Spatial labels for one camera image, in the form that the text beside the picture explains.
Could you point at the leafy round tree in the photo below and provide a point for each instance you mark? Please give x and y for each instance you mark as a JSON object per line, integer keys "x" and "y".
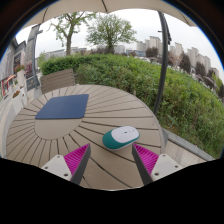
{"x": 110, "y": 31}

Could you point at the beige parasol canopy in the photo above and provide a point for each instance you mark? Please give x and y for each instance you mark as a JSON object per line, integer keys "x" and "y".
{"x": 100, "y": 5}

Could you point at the grey signboard pillar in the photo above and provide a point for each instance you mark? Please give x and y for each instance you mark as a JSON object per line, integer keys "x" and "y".
{"x": 31, "y": 53}

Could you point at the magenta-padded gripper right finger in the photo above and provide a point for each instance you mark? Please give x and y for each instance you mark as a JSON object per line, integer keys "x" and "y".
{"x": 160, "y": 166}

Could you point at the green hedge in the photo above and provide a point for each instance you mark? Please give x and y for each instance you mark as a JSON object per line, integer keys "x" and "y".
{"x": 180, "y": 100}

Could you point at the group of apartment buildings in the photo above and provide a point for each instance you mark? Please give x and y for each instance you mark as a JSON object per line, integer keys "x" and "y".
{"x": 196, "y": 58}

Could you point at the dark curved parasol pole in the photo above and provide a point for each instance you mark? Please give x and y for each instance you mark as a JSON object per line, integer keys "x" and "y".
{"x": 163, "y": 66}

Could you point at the white planter box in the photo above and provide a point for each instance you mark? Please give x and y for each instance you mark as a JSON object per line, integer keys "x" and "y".
{"x": 20, "y": 76}
{"x": 16, "y": 94}

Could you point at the grey slatted chair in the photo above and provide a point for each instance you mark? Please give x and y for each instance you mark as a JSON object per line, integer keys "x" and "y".
{"x": 57, "y": 80}

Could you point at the dark blue mouse pad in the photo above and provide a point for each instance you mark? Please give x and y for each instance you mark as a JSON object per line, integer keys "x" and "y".
{"x": 63, "y": 106}

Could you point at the white and teal computer mouse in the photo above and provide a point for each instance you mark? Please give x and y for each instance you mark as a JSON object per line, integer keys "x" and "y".
{"x": 121, "y": 136}

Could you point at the sparse tree with bare trunk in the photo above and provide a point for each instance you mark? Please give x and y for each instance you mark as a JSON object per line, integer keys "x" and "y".
{"x": 69, "y": 40}

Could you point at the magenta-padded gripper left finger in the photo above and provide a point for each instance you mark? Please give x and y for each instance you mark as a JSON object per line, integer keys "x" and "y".
{"x": 61, "y": 166}

